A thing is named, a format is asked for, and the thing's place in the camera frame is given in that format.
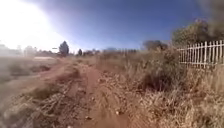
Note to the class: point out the small dark tree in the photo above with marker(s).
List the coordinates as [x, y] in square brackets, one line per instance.
[80, 52]

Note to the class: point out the dry grass and dirt field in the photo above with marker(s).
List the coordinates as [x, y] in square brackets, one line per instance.
[45, 101]

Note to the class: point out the leafy tree behind fence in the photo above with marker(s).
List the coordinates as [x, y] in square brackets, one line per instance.
[195, 32]

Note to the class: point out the dry brown grass verge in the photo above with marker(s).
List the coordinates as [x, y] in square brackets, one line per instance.
[166, 100]

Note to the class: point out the tall dark tree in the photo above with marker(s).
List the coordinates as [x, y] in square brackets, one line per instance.
[63, 48]

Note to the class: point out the white picket fence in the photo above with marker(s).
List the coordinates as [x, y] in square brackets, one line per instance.
[203, 52]

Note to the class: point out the dark bush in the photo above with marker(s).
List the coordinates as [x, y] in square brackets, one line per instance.
[155, 45]

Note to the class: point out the reddish brown dirt path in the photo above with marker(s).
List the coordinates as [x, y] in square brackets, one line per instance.
[94, 100]

